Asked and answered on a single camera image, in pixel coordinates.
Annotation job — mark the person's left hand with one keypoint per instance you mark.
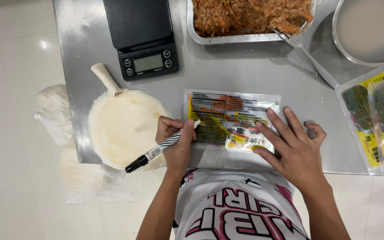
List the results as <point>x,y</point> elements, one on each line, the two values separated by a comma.
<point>177,150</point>

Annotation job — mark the person's right hand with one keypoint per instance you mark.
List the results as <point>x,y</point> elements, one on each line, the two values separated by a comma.
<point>297,156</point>

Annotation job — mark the black white striped marker pen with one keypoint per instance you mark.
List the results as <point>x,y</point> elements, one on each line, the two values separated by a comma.
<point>158,150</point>

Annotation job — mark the clear printed plastic packet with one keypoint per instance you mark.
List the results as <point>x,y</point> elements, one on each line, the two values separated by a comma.
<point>235,110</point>

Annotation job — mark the stack of round cream wrappers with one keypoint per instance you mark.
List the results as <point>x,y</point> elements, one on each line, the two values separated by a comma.
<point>125,130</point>

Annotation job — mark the white pink printed shirt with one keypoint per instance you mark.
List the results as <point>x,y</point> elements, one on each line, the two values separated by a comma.
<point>238,210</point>

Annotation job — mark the metal fork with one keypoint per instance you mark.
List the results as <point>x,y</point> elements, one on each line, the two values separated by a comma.
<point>307,55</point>

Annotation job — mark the plastic bag of white wrappers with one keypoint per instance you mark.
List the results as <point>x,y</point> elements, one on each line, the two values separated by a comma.
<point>78,180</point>

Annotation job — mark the round metal bowl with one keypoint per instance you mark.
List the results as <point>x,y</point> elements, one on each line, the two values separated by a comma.
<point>340,46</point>

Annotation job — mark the rectangular metal tray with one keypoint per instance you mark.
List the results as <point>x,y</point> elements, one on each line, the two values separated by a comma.
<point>232,39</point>

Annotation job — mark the black digital kitchen scale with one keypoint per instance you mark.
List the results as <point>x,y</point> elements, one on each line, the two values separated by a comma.
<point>138,30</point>

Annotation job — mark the whitish liquid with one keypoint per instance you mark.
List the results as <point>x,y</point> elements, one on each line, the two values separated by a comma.
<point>372,28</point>

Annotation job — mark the orange-brown minced filling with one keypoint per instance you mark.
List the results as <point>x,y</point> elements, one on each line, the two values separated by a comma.
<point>248,15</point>

